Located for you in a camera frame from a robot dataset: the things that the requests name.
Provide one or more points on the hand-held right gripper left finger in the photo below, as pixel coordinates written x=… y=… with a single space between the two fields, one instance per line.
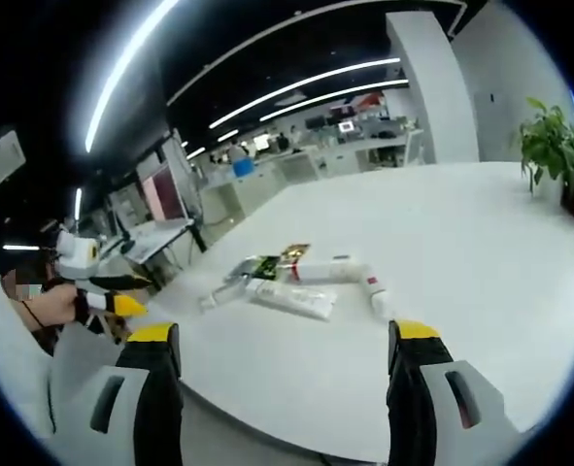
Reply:
x=158 y=388

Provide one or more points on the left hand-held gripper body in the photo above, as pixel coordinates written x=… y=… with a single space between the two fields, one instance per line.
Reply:
x=77 y=257

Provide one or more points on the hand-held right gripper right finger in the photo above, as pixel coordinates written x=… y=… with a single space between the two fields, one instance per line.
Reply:
x=413 y=388

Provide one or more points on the clear skincare bottle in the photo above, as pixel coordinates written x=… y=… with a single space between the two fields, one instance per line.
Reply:
x=221 y=297

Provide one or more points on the white red-label skincare tube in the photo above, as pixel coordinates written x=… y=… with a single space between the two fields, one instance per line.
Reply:
x=375 y=291

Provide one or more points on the silver skincare box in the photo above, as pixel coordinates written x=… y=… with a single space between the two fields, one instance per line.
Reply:
x=242 y=272

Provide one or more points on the white red-banded skincare bottle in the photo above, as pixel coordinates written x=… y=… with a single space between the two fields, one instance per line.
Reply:
x=330 y=272

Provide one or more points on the green black skincare packet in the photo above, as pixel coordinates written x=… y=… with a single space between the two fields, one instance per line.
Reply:
x=266 y=267

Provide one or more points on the gold skincare packet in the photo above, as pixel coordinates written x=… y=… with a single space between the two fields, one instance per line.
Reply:
x=295 y=251

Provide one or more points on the person's left hand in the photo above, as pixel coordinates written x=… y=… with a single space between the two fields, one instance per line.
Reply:
x=56 y=308

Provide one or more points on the white office desk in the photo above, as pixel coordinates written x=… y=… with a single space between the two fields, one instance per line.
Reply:
x=155 y=238

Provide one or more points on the pink display board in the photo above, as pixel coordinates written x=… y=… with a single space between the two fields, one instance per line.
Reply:
x=167 y=191

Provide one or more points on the person's white clothing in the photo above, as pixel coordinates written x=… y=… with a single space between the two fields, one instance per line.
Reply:
x=19 y=369

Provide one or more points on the ceiling air conditioner unit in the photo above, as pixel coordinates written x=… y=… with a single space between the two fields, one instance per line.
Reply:
x=0 y=160

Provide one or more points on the blue bin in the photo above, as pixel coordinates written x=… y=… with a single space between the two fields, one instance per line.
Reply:
x=243 y=167

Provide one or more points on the long ceiling light strip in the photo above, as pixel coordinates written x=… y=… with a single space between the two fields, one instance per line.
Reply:
x=335 y=97
x=306 y=87
x=121 y=68

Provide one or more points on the white counter row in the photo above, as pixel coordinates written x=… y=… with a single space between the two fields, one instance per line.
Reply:
x=335 y=157

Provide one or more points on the green potted plant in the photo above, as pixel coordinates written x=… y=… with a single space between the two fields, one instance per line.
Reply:
x=551 y=141

